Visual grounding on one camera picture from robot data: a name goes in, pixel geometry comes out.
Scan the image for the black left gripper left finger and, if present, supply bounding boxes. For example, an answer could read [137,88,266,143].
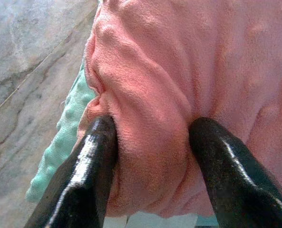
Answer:
[24,115,119,228]

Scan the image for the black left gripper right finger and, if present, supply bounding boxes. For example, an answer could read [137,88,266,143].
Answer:
[190,117,282,228]

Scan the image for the pink dimpled pillow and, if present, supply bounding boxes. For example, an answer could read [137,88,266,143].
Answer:
[78,0,282,219]

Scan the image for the teal dimpled mat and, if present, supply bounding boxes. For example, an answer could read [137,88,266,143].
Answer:
[25,57,100,204]

